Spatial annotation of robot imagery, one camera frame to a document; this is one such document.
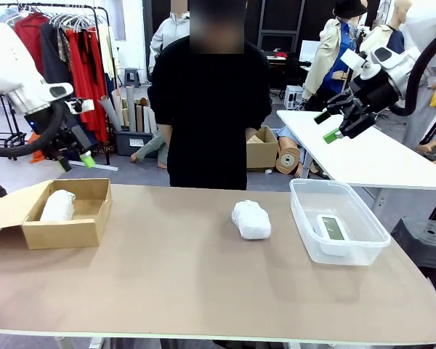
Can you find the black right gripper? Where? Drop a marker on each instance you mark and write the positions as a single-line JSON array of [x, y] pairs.
[[376, 94]]

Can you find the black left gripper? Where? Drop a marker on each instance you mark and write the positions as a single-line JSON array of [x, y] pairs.
[[70, 140]]

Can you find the long white clock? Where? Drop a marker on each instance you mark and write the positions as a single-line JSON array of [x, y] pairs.
[[58, 207]]

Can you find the white digital clock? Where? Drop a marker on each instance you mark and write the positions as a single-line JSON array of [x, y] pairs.
[[332, 227]]

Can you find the squat white clock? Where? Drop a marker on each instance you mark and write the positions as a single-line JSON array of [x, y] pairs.
[[250, 220]]

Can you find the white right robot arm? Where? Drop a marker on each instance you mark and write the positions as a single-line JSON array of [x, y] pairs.
[[432, 32]]

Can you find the person right forearm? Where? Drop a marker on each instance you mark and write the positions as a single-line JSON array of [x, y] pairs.
[[165, 145]]

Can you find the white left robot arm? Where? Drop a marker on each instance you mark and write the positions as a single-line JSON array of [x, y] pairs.
[[7, 62]]

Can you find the orange cloth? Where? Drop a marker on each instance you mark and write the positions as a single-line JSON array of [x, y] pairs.
[[36, 156]]

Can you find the grey storage bin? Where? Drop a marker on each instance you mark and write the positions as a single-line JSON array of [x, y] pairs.
[[131, 143]]

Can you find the thick grey cardboard tube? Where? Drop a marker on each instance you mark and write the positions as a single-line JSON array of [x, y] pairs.
[[109, 112]]

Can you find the white side table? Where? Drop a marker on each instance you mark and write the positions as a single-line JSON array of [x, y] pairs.
[[378, 167]]

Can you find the mannequin in beige coat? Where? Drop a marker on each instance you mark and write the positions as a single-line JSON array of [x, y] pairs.
[[327, 58]]

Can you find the lying mannequin blue shirt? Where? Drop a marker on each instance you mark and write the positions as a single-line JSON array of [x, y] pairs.
[[288, 138]]

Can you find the open brown cardboard box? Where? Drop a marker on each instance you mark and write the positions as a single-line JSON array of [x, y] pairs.
[[65, 232]]

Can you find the white computer monitor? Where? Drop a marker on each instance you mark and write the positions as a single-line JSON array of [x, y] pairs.
[[309, 51]]

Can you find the tall grey cardboard tube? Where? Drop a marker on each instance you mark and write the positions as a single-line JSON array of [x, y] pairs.
[[131, 109]]

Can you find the seated mannequin in green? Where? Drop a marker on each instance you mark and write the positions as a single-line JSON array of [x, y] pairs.
[[150, 145]]

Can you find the brown cardboard tube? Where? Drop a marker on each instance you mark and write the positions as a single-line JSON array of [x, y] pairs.
[[139, 118]]

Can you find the black tripod stand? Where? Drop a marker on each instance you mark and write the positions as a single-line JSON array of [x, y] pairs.
[[361, 38]]

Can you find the long red dress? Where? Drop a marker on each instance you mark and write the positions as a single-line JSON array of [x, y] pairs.
[[87, 72]]

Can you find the mannequin in cream jacket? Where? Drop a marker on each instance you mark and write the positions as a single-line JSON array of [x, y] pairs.
[[388, 36]]

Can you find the brown cardboard carton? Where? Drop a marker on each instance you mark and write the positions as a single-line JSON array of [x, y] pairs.
[[261, 149]]

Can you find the bare mannequin limbs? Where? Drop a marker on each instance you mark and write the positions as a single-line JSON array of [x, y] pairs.
[[434, 149]]

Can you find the grey step stool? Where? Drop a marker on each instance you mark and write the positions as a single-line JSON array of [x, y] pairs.
[[132, 76]]

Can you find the black hanging garment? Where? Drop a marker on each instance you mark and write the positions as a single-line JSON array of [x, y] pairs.
[[52, 62]]

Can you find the black bucket hat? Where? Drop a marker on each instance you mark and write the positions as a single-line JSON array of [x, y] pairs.
[[349, 7]]

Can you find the red shirt on hanger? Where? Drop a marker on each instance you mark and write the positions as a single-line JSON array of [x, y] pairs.
[[31, 36]]

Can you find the person in black shirt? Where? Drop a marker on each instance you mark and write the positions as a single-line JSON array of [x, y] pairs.
[[210, 109]]

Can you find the clear plastic container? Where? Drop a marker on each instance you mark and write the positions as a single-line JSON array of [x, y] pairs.
[[349, 258]]

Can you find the black plastic stool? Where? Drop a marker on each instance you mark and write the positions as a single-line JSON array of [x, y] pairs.
[[425, 240]]

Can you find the mannequin in grey hoodie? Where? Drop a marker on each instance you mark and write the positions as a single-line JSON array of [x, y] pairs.
[[167, 36]]

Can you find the black metal clothes rack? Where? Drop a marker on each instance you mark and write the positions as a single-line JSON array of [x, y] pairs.
[[58, 5]]

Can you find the light blue hanging garment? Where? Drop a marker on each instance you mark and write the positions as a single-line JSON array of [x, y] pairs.
[[3, 16]]

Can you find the aluminium rail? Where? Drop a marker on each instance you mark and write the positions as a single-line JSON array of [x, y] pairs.
[[101, 167]]

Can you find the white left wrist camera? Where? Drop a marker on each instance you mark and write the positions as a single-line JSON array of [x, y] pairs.
[[83, 105]]

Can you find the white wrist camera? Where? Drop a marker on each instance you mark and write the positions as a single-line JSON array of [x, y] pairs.
[[83, 105], [383, 54]]

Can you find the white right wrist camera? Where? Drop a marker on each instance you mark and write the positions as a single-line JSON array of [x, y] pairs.
[[383, 54]]

